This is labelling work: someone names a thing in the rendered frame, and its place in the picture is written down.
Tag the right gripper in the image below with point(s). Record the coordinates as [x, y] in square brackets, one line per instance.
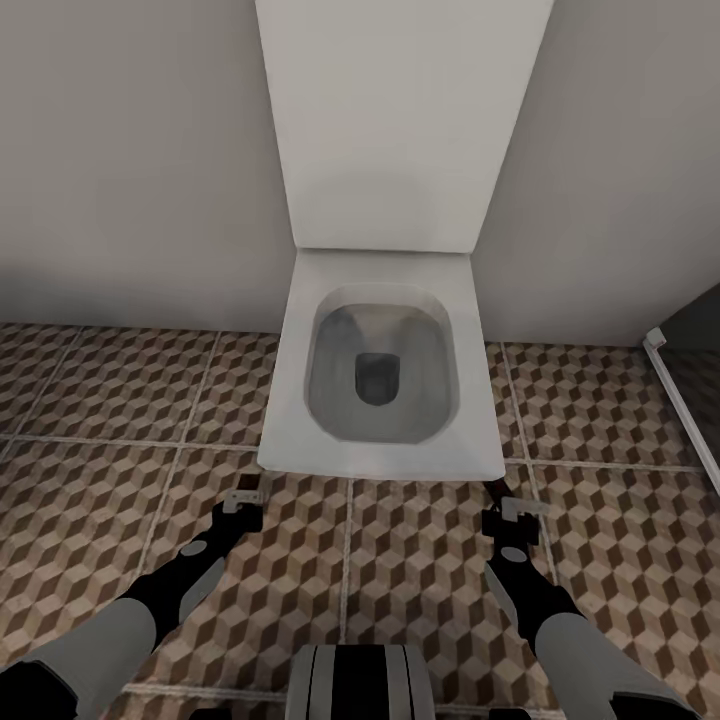
[526, 527]

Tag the robot trunk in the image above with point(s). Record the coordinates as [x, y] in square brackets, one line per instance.
[360, 682]

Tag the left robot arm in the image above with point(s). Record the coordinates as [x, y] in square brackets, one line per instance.
[77, 675]

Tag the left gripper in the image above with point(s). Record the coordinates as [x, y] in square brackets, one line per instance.
[247, 520]

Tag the mousetrap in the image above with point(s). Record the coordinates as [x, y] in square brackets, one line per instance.
[249, 482]
[497, 490]

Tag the shower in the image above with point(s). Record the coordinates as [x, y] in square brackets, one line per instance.
[694, 433]

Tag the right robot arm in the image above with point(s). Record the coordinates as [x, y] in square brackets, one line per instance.
[591, 677]

